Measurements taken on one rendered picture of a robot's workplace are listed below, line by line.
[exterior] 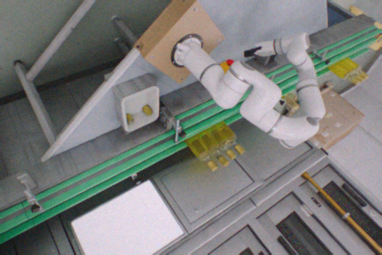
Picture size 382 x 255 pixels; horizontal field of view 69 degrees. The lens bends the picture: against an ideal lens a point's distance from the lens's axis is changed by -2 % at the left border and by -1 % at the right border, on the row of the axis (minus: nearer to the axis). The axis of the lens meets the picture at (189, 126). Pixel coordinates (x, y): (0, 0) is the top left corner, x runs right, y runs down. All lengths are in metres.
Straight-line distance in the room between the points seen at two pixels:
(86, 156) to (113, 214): 0.29
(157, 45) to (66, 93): 0.98
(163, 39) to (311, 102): 0.60
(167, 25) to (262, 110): 0.46
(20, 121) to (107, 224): 0.83
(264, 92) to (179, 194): 0.71
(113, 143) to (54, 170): 0.28
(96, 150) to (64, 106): 0.58
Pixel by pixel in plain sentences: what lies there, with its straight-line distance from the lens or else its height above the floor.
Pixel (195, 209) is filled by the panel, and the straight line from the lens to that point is 1.39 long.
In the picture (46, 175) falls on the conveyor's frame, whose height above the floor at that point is 0.83.
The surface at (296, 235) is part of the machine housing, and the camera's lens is 1.54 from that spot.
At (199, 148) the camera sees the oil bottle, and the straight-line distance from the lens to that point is 1.37.
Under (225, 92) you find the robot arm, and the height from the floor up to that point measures 1.12.
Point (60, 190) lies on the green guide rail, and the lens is 1.31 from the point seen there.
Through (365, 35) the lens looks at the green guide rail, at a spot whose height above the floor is 0.94.
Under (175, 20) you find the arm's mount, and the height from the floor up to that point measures 0.83.
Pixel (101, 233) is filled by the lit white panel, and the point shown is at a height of 1.11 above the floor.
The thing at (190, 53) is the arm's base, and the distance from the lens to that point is 1.09.
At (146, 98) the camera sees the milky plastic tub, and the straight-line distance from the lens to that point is 1.32.
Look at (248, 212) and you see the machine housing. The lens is 1.46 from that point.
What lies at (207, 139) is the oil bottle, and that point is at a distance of 1.41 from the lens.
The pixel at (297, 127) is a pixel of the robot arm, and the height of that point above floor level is 1.34.
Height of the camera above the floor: 1.57
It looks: 28 degrees down
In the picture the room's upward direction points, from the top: 140 degrees clockwise
